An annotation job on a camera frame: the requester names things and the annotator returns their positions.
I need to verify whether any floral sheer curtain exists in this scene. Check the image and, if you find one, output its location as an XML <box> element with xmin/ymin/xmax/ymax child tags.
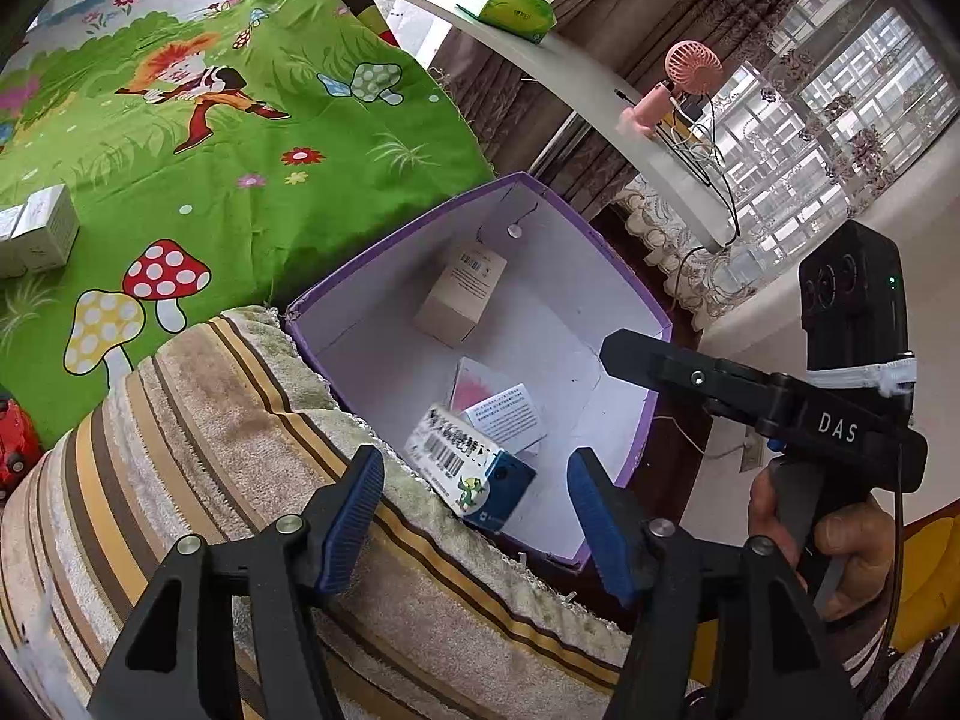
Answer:
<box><xmin>611</xmin><ymin>0</ymin><xmax>912</xmax><ymax>331</ymax></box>

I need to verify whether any white medicine box green figure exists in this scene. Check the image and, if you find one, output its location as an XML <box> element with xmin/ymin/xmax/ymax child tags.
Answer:
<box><xmin>403</xmin><ymin>403</ymin><xmax>502</xmax><ymax>518</ymax></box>

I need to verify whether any person's right hand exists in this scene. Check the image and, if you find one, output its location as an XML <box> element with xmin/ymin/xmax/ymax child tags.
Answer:
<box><xmin>748</xmin><ymin>465</ymin><xmax>901</xmax><ymax>623</ymax></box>

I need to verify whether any pink white card box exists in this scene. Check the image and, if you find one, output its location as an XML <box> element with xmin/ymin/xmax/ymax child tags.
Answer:
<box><xmin>448</xmin><ymin>356</ymin><xmax>500</xmax><ymax>421</ymax></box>

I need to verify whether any yellow small box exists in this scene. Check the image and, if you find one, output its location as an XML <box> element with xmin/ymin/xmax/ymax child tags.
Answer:
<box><xmin>656</xmin><ymin>112</ymin><xmax>713</xmax><ymax>143</ymax></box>

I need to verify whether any yellow garment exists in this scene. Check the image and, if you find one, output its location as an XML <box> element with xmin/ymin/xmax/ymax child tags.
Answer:
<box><xmin>896</xmin><ymin>514</ymin><xmax>960</xmax><ymax>650</ymax></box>

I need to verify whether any pink handheld fan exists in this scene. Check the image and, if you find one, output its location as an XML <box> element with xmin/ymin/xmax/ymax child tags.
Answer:
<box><xmin>619</xmin><ymin>40</ymin><xmax>725</xmax><ymax>140</ymax></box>

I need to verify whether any window with white grille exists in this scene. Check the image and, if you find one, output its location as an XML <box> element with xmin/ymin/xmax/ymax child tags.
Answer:
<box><xmin>712</xmin><ymin>0</ymin><xmax>960</xmax><ymax>241</ymax></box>

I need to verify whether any brown striped towel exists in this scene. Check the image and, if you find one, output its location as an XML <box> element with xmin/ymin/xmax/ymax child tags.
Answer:
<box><xmin>0</xmin><ymin>305</ymin><xmax>638</xmax><ymax>720</ymax></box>

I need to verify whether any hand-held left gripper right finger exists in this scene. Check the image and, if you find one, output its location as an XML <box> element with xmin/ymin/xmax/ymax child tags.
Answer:
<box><xmin>566</xmin><ymin>447</ymin><xmax>863</xmax><ymax>720</ymax></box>

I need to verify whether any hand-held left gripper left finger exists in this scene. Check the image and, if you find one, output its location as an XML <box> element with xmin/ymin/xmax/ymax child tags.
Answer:
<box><xmin>88</xmin><ymin>444</ymin><xmax>386</xmax><ymax>720</ymax></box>

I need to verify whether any green tissue pack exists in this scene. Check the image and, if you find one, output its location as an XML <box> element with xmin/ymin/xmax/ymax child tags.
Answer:
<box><xmin>455</xmin><ymin>0</ymin><xmax>558</xmax><ymax>44</ymax></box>

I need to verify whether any red toy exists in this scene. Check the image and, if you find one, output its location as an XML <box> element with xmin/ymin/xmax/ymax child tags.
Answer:
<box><xmin>0</xmin><ymin>397</ymin><xmax>42</xmax><ymax>500</ymax></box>

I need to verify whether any white cube box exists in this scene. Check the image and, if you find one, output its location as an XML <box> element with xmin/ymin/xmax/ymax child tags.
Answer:
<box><xmin>22</xmin><ymin>184</ymin><xmax>80</xmax><ymax>271</ymax></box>
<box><xmin>0</xmin><ymin>202</ymin><xmax>32</xmax><ymax>280</ymax></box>

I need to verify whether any green cartoon printed cloth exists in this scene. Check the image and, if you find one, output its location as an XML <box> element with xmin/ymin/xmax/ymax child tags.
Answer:
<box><xmin>0</xmin><ymin>0</ymin><xmax>496</xmax><ymax>451</ymax></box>

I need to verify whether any black cable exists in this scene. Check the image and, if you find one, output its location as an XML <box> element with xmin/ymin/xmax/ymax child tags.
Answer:
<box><xmin>664</xmin><ymin>86</ymin><xmax>743</xmax><ymax>308</ymax></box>

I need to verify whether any beige carton with barcode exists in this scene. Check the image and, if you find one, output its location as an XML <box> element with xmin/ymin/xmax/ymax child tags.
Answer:
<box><xmin>412</xmin><ymin>238</ymin><xmax>509</xmax><ymax>350</ymax></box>

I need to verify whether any purple cardboard box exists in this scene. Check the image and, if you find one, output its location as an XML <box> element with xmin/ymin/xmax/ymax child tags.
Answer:
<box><xmin>283</xmin><ymin>171</ymin><xmax>674</xmax><ymax>571</ymax></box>

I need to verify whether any person's right forearm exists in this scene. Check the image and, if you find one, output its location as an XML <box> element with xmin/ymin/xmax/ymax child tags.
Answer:
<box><xmin>840</xmin><ymin>626</ymin><xmax>960</xmax><ymax>720</ymax></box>

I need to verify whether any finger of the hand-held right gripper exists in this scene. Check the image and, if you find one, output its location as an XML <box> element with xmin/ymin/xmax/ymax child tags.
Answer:
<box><xmin>600</xmin><ymin>328</ymin><xmax>788</xmax><ymax>428</ymax></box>

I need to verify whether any white cable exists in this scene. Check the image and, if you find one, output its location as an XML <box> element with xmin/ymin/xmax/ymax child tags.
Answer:
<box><xmin>652</xmin><ymin>416</ymin><xmax>743</xmax><ymax>460</ymax></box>

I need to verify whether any white curved shelf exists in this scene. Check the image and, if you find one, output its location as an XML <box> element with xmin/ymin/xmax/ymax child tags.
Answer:
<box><xmin>388</xmin><ymin>0</ymin><xmax>740</xmax><ymax>250</ymax></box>

